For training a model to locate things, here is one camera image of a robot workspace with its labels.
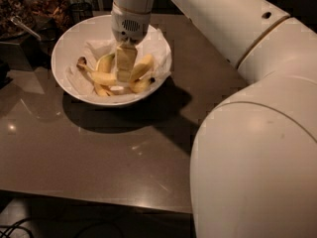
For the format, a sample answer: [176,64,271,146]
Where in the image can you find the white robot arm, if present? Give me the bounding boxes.
[112,0,317,238]

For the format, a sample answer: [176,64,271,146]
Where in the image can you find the white paper liner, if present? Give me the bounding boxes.
[65,29,171,107]

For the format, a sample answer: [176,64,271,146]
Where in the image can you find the right upright yellow banana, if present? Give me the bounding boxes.
[129,76,156,93]

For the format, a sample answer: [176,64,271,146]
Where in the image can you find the metal scoop spoon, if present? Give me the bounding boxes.
[11,16,42,41]

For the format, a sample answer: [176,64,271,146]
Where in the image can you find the glass jar with snacks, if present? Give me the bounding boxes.
[0,0,36,40]

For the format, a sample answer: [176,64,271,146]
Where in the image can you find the greenish left banana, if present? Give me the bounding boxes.
[92,54,116,96]

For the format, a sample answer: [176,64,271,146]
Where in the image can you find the long front yellow banana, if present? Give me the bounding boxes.
[76,54,155,87]

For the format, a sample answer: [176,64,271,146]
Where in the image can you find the white ceramic bowl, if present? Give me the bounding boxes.
[52,15,159,100]

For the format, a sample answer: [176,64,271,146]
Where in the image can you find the dark metal mesh cup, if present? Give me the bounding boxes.
[70,2,93,24]

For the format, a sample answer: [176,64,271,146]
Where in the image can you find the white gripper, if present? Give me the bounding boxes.
[111,4,150,82]

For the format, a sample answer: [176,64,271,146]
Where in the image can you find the black floor cables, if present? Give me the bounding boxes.
[0,216,41,238]

